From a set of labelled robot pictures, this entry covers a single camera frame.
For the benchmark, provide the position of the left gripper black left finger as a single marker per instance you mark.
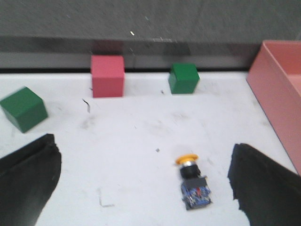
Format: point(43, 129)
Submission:
point(28, 177)

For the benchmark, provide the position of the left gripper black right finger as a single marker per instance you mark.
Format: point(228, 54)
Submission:
point(267, 192)

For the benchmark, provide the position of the yellow push button switch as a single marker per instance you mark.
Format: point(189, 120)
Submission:
point(194, 188)

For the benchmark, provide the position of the green cube block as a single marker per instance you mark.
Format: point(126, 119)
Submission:
point(24, 109)
point(183, 78)

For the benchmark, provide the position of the pink plastic bin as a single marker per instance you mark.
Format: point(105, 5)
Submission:
point(275, 79)

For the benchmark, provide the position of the pink cube block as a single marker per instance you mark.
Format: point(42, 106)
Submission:
point(108, 75)

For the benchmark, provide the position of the grey stone counter ledge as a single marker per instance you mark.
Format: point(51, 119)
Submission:
point(62, 35)

